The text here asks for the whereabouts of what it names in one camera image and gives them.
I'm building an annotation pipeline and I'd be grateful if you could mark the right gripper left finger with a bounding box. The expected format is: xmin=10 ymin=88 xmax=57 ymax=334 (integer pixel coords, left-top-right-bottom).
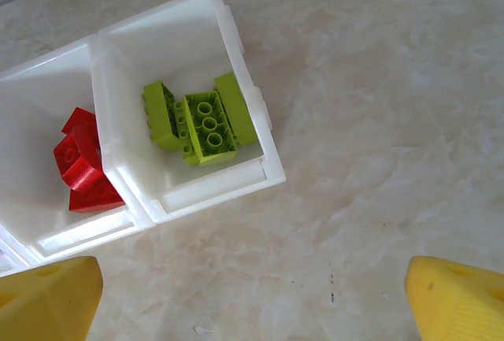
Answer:
xmin=0 ymin=256 xmax=104 ymax=341

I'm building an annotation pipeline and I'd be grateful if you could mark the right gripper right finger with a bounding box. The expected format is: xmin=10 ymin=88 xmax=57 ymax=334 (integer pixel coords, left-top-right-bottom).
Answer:
xmin=405 ymin=256 xmax=504 ymax=341

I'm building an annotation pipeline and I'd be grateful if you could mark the red lego brick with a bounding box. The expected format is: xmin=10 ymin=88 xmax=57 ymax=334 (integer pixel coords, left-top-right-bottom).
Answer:
xmin=54 ymin=127 xmax=106 ymax=193

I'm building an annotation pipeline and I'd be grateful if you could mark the lime green lego brick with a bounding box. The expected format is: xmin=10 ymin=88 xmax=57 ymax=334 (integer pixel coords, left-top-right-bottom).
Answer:
xmin=213 ymin=72 xmax=258 ymax=147
xmin=141 ymin=80 xmax=181 ymax=152
xmin=172 ymin=98 xmax=198 ymax=163
xmin=183 ymin=90 xmax=240 ymax=168

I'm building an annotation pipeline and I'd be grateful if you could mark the white plastic bin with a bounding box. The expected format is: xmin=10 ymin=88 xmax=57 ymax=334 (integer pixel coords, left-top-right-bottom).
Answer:
xmin=91 ymin=0 xmax=287 ymax=224
xmin=0 ymin=224 xmax=32 ymax=278
xmin=0 ymin=33 xmax=153 ymax=267

